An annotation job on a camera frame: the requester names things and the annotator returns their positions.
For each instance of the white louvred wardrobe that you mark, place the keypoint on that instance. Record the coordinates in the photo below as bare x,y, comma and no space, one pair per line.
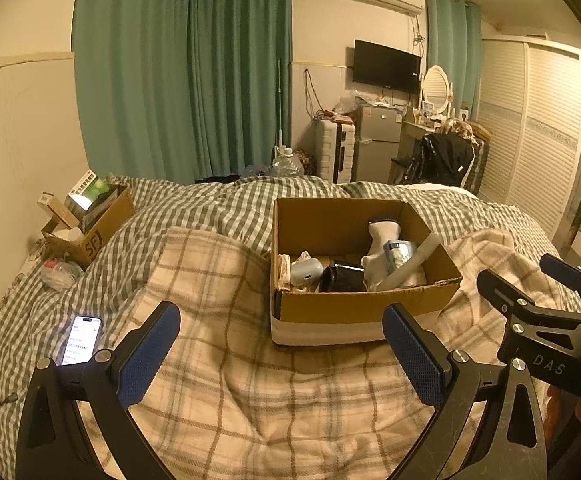
535,130

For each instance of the narrow green curtain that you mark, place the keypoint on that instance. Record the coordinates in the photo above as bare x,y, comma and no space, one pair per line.
453,45

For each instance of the green medicine box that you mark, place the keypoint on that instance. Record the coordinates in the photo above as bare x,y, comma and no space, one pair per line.
89,191

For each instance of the black jacket on chair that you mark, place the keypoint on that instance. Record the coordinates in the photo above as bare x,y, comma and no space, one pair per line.
438,160

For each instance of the grey small fridge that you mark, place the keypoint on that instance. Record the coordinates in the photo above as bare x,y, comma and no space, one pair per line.
378,145

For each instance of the light blue earbuds case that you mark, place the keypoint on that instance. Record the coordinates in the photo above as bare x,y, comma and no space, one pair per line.
306,274

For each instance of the smartphone with lit screen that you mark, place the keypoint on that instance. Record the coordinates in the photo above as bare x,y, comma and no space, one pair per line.
80,340

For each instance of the beige cloth pile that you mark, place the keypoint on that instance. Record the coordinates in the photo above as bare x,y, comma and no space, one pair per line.
458,127

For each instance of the dark green curtain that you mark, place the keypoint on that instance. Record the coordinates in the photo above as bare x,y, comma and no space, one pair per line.
240,70

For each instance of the brown suitcase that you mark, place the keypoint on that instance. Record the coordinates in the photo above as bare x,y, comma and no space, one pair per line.
479,162

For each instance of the white mop pole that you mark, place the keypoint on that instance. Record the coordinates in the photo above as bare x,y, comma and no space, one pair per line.
281,105

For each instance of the white dressing table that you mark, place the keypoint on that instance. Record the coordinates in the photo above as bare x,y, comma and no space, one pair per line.
413,135

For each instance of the white oval mirror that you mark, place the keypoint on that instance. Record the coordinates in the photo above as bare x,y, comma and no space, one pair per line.
437,85

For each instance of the plastic bag on fridge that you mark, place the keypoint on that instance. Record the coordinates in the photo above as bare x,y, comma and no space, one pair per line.
346,105

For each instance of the large cardboard box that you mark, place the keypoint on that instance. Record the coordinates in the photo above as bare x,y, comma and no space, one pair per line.
350,317

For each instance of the floral bag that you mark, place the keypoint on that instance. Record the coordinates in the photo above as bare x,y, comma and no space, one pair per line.
306,162

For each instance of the black pouch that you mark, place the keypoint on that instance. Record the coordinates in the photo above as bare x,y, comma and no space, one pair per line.
343,277

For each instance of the small cardboard box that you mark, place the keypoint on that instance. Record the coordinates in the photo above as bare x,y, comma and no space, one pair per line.
95,240

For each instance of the white round container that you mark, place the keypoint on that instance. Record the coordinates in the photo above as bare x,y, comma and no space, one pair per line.
68,235

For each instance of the clear plastic bag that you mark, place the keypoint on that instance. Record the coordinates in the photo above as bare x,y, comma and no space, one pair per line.
60,275

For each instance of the large clear water bottle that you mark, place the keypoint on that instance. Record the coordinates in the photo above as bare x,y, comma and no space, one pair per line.
288,166

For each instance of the white ribbed suitcase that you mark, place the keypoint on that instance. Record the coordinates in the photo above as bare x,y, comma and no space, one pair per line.
334,150

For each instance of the beige tissue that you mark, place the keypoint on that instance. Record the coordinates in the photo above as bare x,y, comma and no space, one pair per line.
284,270

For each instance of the black wall television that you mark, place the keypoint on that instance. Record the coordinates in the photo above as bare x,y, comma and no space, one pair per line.
386,66

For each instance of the beige plaid blanket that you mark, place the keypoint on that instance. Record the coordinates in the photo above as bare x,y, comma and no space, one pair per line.
220,320

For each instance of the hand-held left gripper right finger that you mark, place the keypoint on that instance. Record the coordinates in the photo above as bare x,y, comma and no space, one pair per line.
413,355

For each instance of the slender tan box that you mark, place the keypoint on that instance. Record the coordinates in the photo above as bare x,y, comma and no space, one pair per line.
59,210

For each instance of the wide green curtain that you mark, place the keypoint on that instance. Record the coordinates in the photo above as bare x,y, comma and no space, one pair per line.
130,70

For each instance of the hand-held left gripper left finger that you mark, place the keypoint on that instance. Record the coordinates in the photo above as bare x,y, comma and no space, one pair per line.
150,350

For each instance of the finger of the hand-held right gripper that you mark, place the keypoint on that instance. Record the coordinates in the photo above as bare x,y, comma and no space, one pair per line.
505,292
572,272

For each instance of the white sock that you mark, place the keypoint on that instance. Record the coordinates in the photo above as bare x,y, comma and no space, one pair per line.
380,255

